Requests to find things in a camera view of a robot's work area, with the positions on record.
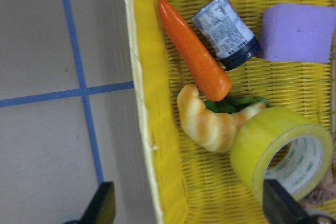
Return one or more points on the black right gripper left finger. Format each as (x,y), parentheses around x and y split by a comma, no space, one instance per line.
(101,208)

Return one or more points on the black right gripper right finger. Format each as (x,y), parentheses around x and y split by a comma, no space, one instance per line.
(279,206)

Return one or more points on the yellow tape roll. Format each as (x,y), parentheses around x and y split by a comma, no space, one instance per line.
(278,143)

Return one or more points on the yellow woven basket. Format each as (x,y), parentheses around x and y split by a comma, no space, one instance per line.
(188,183)

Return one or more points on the toy croissant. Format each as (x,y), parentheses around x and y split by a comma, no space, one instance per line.
(214,131)

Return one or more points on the orange toy carrot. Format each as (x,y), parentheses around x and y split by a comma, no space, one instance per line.
(211,79)

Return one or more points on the purple foam block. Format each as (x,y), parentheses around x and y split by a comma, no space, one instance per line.
(299,33)

